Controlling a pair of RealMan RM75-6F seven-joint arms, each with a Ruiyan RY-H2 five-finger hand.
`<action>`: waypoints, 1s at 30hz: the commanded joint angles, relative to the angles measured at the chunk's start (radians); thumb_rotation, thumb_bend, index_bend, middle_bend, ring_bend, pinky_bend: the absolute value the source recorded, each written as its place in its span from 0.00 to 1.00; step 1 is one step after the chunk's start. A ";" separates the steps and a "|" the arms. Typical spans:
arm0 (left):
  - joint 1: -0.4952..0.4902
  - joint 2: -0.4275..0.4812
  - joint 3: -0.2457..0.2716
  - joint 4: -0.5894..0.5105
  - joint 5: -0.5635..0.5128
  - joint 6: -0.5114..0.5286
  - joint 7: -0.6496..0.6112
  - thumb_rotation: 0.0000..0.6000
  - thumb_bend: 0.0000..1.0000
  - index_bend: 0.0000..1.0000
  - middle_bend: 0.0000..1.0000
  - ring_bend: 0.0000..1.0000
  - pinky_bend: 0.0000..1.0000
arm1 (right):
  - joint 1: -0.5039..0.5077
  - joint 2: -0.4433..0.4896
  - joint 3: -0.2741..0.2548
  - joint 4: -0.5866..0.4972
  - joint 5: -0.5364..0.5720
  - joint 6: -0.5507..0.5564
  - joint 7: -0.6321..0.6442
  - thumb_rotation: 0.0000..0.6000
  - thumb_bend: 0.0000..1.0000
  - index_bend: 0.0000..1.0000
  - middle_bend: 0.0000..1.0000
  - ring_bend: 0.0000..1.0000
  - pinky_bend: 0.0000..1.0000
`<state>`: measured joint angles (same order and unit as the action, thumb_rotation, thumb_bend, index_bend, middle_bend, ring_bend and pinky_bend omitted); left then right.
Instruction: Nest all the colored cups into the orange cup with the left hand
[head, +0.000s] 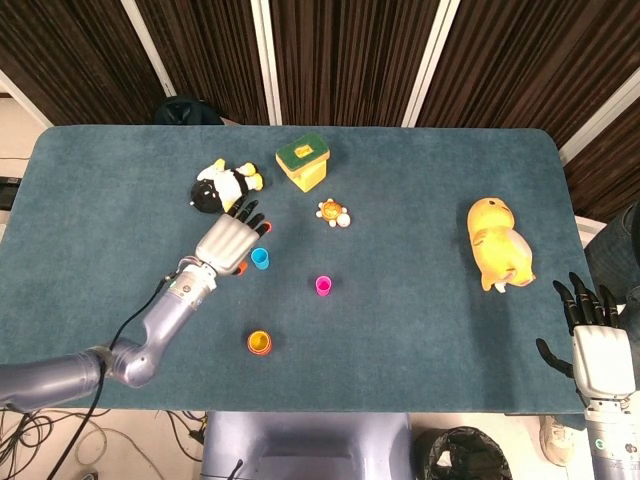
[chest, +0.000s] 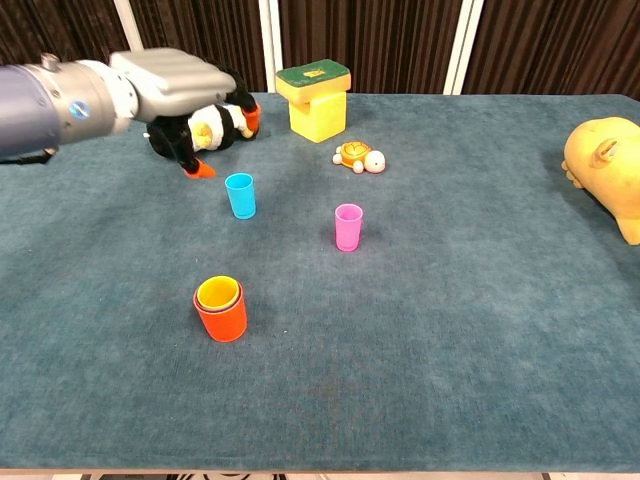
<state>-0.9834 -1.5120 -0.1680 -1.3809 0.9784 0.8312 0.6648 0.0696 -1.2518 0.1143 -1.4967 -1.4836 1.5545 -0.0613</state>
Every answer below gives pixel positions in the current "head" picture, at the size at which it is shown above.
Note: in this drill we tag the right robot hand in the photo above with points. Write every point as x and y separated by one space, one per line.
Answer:
602 360

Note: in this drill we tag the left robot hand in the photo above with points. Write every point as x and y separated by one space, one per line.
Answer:
225 245

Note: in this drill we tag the blue plastic cup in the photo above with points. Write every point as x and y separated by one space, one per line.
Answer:
260 257

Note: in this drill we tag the yellow plastic cup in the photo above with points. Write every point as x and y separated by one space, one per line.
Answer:
258 341

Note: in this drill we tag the pink plastic cup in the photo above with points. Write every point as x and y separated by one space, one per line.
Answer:
323 286

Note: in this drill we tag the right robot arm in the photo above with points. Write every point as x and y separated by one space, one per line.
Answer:
612 445

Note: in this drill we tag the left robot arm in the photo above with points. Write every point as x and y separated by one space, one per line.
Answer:
165 320

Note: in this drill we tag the black white plush toy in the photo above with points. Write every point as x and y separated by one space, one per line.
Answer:
220 185

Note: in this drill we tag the white sneaker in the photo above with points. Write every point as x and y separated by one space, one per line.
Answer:
555 440

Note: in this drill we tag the orange turtle toy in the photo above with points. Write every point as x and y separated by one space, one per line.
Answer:
330 210

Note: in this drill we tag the person leg in jeans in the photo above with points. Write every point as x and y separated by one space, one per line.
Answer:
620 250

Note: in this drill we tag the orange plastic cup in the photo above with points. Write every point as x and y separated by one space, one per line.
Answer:
262 352

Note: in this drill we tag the black chair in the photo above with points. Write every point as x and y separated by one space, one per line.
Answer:
185 112

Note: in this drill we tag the yellow plush animal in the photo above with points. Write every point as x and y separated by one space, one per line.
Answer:
500 245

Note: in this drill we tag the black trash bin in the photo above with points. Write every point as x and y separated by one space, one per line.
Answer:
460 455

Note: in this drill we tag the teal table cloth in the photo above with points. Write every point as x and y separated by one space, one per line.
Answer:
400 325

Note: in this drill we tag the blue grey robot torso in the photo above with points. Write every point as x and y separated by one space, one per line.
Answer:
310 445

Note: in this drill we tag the black floor device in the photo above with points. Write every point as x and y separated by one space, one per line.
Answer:
7 192

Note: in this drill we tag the dark brown pleated curtain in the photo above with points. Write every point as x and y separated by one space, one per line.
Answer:
350 50

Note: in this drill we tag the white partition post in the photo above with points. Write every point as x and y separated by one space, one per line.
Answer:
267 60
147 47
25 97
600 117
430 60

